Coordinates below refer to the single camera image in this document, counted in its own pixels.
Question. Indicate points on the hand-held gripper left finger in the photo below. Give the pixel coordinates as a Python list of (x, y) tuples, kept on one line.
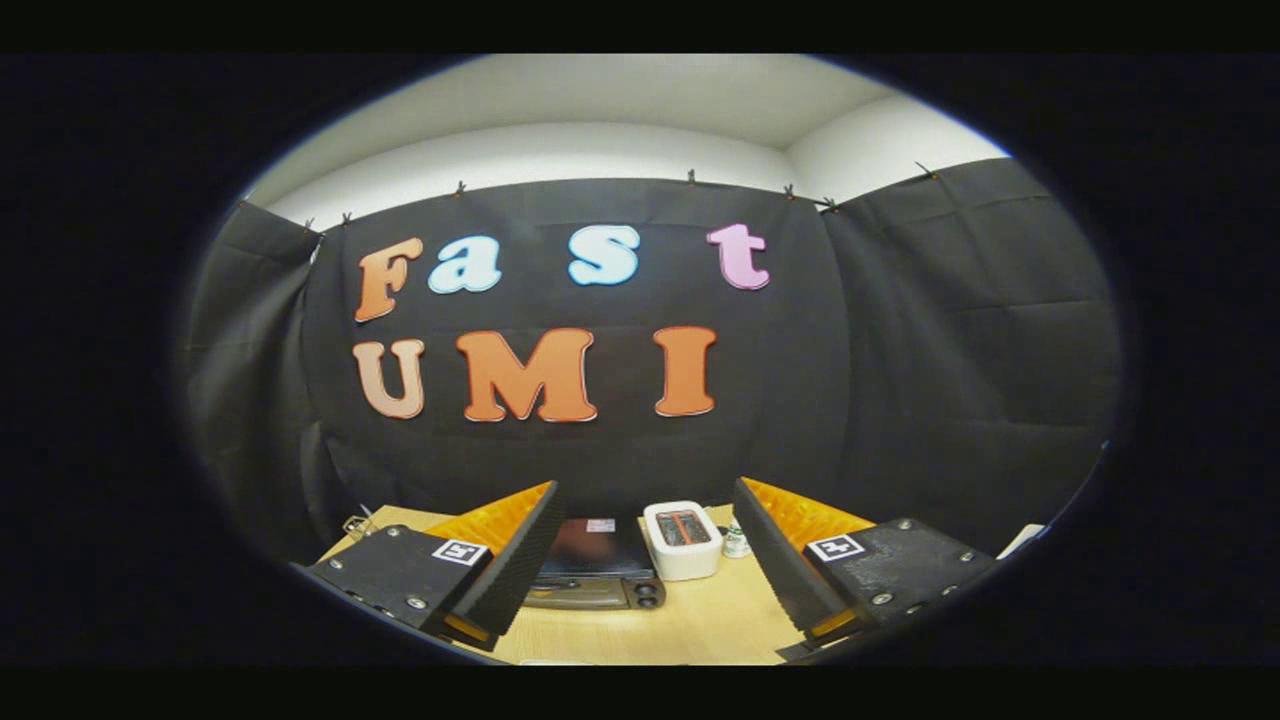
[(520, 560)]

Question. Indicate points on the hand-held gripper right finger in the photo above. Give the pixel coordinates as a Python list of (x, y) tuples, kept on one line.
[(780, 560)]

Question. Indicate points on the black toaster oven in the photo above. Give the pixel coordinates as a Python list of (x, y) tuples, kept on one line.
[(600, 560)]

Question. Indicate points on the white slot toaster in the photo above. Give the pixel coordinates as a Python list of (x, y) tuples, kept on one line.
[(685, 555)]

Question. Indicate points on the small white bottle green label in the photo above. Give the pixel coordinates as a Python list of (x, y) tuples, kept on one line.
[(737, 542)]

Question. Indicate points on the white paper sheet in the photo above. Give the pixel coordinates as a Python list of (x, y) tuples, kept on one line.
[(1022, 540)]

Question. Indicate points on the row of black backdrop clips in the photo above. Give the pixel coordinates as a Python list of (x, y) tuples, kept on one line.
[(690, 177)]

